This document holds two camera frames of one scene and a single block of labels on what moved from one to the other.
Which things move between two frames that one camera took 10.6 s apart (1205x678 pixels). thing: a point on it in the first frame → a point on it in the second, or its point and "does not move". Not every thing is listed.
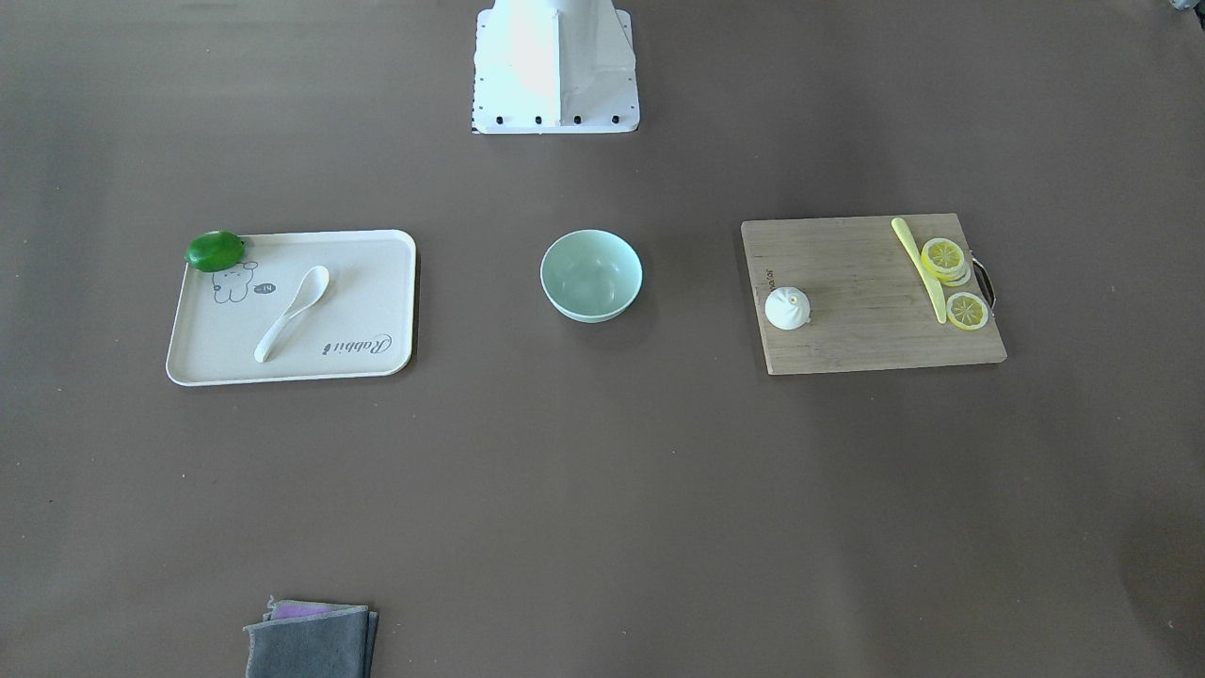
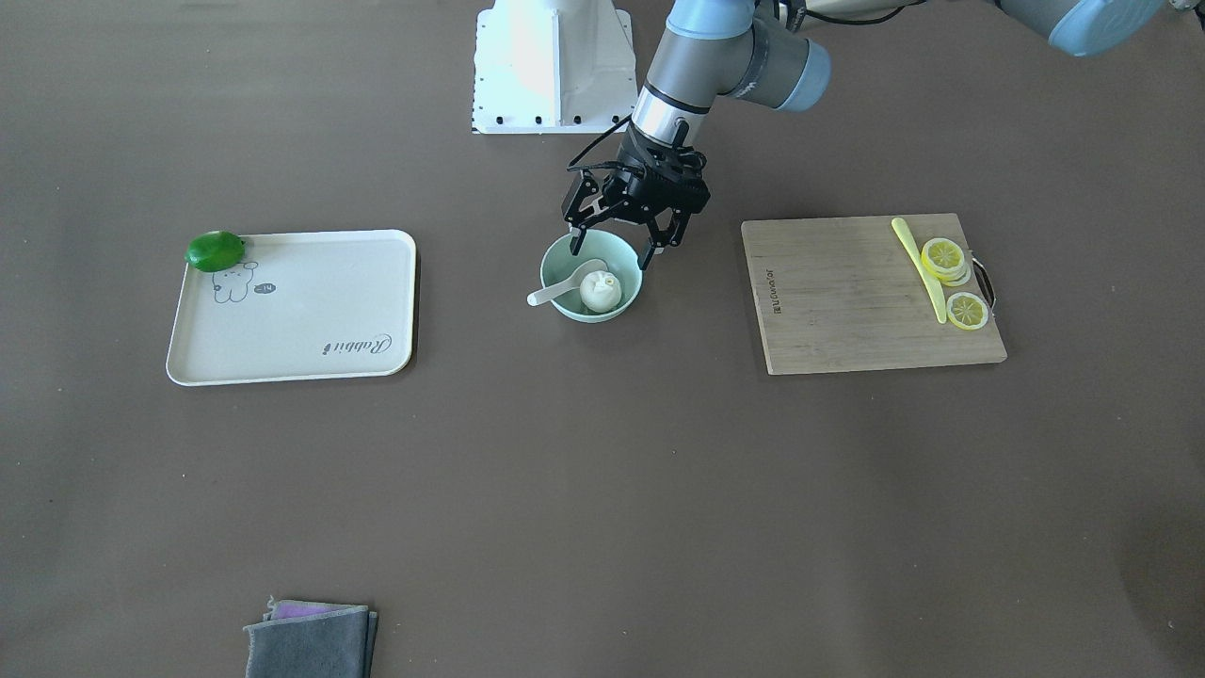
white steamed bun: (788, 308) → (600, 291)
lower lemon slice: (967, 311) does not move
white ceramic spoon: (311, 286) → (573, 281)
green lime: (215, 250) does not move
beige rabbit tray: (361, 326) does not move
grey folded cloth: (313, 639) does not move
